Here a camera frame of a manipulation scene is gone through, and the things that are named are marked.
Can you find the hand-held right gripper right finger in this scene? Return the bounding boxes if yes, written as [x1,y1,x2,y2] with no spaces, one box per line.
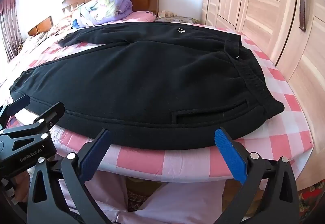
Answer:
[214,127,300,224]

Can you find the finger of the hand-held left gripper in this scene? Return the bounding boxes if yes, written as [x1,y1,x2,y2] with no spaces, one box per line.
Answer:
[24,102,65,129]
[0,95,31,128]

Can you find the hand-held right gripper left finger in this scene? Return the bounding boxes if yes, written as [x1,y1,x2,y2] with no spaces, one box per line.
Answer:
[27,128,113,224]

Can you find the black pants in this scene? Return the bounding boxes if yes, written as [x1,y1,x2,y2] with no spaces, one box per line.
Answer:
[10,22,285,151]

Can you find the pink checkered plastic sheet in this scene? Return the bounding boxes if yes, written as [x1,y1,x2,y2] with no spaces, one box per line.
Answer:
[5,21,314,181]

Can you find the pink floral quilt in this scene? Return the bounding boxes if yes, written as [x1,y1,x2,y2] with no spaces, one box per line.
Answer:
[13,16,75,62]

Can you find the patterned red curtain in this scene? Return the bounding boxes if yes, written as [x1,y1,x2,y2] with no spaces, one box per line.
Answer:
[0,0,24,62]

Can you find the floral floor rug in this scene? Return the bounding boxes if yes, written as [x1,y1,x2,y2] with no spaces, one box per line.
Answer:
[298,186,325,215]

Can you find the purple floral pillow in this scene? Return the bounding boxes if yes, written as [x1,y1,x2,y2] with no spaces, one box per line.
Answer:
[72,0,133,28]

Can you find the pink pillow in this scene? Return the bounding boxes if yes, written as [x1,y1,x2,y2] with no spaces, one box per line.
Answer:
[122,11,156,23]

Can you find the light wooden wardrobe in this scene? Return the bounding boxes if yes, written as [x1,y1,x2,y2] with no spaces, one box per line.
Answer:
[202,0,325,189]

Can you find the dark wardrobe handle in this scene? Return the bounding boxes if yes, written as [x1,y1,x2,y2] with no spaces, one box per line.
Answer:
[299,0,309,32]

